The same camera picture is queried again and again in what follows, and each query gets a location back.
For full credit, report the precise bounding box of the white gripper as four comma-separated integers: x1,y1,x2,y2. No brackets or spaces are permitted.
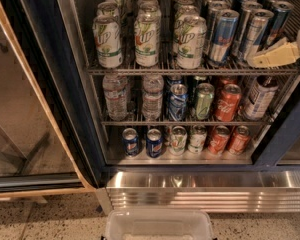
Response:
247,30,300,68

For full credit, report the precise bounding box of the white labelled bottle middle shelf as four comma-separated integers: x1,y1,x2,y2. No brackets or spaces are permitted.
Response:
243,76,278,121

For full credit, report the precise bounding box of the second row right redbull can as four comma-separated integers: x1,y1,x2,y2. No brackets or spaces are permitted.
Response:
231,1,262,57

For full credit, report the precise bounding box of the second row redbull can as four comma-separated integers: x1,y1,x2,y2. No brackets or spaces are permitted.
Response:
231,1,262,57
203,0,229,55

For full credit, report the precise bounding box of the red coca cola can middle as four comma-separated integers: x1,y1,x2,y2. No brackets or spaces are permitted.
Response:
215,84,241,122

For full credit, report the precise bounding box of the second row left redbull can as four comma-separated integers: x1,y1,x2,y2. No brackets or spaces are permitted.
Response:
203,0,229,55

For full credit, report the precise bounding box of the green can middle shelf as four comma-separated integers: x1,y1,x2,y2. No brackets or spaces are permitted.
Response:
195,83,215,120

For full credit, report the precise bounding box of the front right 7up can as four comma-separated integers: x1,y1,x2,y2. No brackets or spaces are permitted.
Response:
177,15,207,69

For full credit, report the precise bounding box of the right coke can bottom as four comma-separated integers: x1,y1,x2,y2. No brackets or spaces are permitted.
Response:
227,125,251,155

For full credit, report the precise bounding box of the coke can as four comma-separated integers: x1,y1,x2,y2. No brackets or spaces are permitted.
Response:
227,125,251,155
208,125,230,155

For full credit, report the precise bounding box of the left coke can bottom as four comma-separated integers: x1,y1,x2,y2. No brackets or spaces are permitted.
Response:
208,125,230,155

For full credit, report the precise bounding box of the second row right 7up can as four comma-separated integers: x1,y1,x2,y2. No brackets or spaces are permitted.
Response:
172,4,201,55

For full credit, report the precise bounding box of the second row 7up can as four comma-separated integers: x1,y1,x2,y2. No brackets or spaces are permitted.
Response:
172,4,201,55
138,1,161,17
97,1,120,21

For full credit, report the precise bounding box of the blue pepsi can middle shelf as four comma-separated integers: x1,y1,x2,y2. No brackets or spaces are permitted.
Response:
168,84,188,121

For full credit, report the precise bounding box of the right 7up can bottom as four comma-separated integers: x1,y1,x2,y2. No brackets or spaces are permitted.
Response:
188,125,207,153

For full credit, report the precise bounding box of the left 7up can bottom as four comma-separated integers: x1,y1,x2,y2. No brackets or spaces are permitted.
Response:
169,126,187,155

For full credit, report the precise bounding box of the front middle 7up can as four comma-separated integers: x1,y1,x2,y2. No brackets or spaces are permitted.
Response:
134,14,159,67

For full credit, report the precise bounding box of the steel fridge bottom grille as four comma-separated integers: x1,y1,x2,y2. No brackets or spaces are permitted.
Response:
96,171,300,213

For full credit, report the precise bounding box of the second row middle 7up can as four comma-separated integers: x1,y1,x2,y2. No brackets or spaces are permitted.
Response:
138,1,161,17

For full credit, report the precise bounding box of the right pepsi can bottom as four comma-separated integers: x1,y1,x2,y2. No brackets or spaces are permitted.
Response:
146,128,163,158

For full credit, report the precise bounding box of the pepsi can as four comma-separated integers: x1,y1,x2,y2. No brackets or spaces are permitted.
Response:
146,128,163,158
122,128,139,156

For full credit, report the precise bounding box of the left pepsi can bottom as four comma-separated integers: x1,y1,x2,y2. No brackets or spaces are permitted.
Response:
122,128,139,156

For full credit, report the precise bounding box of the front left 7up can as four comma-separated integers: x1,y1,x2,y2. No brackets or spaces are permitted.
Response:
92,15,123,68

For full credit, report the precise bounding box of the second row left 7up can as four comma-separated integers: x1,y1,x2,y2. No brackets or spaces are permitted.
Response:
97,1,120,21

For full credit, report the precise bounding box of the open glass fridge door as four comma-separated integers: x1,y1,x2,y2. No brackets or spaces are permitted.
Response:
0,0,99,198

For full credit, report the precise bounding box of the right water bottle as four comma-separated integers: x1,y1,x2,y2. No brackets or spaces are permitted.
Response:
142,75,164,121

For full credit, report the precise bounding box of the water bottle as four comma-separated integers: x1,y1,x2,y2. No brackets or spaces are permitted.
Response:
142,75,164,121
102,75,127,121

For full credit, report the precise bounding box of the left water bottle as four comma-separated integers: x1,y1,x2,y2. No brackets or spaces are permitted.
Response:
102,75,127,121

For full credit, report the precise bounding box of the clear plastic bin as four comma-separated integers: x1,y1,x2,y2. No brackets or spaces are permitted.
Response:
105,208,214,240

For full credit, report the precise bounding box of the top wire shelf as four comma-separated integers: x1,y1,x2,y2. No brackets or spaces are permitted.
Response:
84,0,300,77

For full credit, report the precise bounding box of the wire shelf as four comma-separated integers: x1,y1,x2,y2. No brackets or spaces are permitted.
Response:
84,0,300,77
99,73,274,127

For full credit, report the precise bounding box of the dark blue fridge door frame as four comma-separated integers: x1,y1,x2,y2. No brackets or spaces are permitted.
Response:
252,83,300,168

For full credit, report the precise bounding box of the middle wire shelf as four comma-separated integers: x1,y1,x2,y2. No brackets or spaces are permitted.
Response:
99,73,274,127

